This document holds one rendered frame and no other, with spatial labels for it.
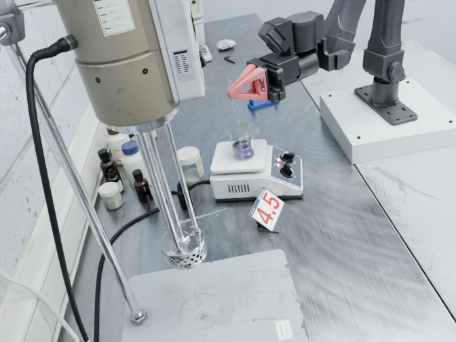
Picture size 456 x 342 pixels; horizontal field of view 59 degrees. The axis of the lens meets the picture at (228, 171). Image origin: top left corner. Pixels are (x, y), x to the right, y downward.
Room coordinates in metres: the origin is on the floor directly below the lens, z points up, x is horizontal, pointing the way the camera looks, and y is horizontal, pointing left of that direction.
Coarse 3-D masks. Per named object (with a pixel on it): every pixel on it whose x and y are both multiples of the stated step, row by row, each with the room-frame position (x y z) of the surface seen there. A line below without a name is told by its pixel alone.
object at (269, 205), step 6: (264, 198) 0.67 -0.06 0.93; (270, 198) 0.67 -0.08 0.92; (276, 198) 0.68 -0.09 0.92; (264, 204) 0.65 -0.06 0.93; (270, 204) 0.66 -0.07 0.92; (276, 204) 0.66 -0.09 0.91; (258, 210) 0.63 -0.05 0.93; (264, 210) 0.64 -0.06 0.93; (270, 210) 0.64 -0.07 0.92; (276, 210) 0.65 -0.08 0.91; (258, 216) 0.62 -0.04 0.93; (264, 216) 0.62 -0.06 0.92; (270, 216) 0.63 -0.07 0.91; (264, 222) 0.61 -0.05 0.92; (270, 222) 0.62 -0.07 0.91
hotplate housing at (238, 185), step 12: (216, 180) 0.72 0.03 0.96; (228, 180) 0.72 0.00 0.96; (240, 180) 0.71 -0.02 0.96; (252, 180) 0.70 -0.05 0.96; (264, 180) 0.70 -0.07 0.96; (276, 180) 0.69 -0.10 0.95; (216, 192) 0.72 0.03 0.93; (228, 192) 0.72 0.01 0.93; (240, 192) 0.71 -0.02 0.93; (252, 192) 0.70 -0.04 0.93; (276, 192) 0.69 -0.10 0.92; (288, 192) 0.69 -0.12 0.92; (300, 192) 0.68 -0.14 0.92
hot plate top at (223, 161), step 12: (228, 144) 0.83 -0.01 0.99; (264, 144) 0.79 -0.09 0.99; (216, 156) 0.78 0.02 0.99; (228, 156) 0.77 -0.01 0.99; (264, 156) 0.74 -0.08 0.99; (216, 168) 0.73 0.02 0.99; (228, 168) 0.72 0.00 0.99; (240, 168) 0.72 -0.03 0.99; (252, 168) 0.71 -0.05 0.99; (264, 168) 0.71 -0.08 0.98
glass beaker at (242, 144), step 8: (232, 128) 0.78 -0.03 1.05; (248, 128) 0.74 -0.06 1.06; (232, 136) 0.75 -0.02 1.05; (240, 136) 0.74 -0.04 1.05; (248, 136) 0.74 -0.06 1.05; (232, 144) 0.75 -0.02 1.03; (240, 144) 0.74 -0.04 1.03; (248, 144) 0.74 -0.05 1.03; (240, 152) 0.74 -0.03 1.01; (248, 152) 0.74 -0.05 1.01; (240, 160) 0.74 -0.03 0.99; (248, 160) 0.74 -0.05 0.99
